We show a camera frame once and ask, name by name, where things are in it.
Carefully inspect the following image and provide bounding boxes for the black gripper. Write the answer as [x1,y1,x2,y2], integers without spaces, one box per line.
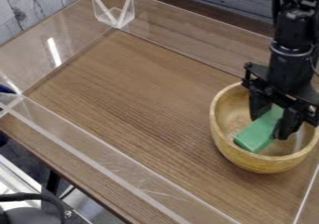
[241,49,319,140]

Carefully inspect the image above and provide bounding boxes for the green rectangular block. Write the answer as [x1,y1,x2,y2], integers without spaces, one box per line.
[233,105,283,153]

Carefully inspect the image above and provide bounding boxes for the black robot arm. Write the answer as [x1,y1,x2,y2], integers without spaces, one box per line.
[241,0,319,140]

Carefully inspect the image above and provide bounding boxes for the brown wooden bowl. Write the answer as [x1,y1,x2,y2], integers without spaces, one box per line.
[209,82,319,174]

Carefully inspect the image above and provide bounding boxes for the clear acrylic tray walls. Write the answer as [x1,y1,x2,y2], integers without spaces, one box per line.
[0,0,319,224]

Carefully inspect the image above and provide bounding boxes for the black cable on floor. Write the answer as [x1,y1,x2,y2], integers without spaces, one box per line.
[0,192,66,224]

